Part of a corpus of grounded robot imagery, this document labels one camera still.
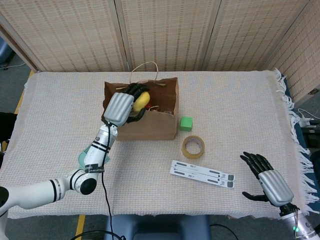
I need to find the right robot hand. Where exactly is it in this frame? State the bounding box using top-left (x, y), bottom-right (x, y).
top-left (239, 151), bottom-right (295, 208)

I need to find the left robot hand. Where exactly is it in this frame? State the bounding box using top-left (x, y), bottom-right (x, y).
top-left (103, 83), bottom-right (151, 127)

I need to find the yellow pear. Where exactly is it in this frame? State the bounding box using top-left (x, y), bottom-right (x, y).
top-left (132, 91), bottom-right (151, 113)

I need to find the blue robot base seat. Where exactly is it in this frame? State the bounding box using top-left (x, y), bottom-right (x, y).
top-left (104, 214), bottom-right (212, 240)

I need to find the brown paper bag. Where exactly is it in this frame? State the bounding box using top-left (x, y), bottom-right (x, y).
top-left (101, 61), bottom-right (180, 141)

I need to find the green cube block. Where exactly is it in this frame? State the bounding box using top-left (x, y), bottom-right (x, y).
top-left (179, 116), bottom-right (194, 132)

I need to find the black equipment box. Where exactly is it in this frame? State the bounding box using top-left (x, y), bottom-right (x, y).
top-left (301, 127), bottom-right (320, 156)

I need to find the teal plastic comb brush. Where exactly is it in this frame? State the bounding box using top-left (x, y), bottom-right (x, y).
top-left (78, 147), bottom-right (111, 169)

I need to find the white power strip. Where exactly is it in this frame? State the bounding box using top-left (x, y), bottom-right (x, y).
top-left (298, 108), bottom-right (320, 128)

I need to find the white folded laptop stand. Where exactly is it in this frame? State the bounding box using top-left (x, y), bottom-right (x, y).
top-left (169, 159), bottom-right (236, 190)

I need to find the clear packing tape roll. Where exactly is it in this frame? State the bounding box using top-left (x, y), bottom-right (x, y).
top-left (181, 135), bottom-right (206, 160)

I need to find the woven folding screen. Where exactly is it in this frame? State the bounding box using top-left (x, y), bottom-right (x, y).
top-left (0, 0), bottom-right (320, 103)

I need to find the beige woven tablecloth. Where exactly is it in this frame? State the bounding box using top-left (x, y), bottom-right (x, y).
top-left (0, 68), bottom-right (315, 221)

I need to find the black chair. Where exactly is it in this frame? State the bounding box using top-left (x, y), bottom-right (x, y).
top-left (0, 112), bottom-right (17, 141)

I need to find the black floor cable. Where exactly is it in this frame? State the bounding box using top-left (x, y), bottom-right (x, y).
top-left (209, 223), bottom-right (237, 240)

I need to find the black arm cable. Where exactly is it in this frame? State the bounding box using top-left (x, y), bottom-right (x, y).
top-left (72, 119), bottom-right (126, 240)

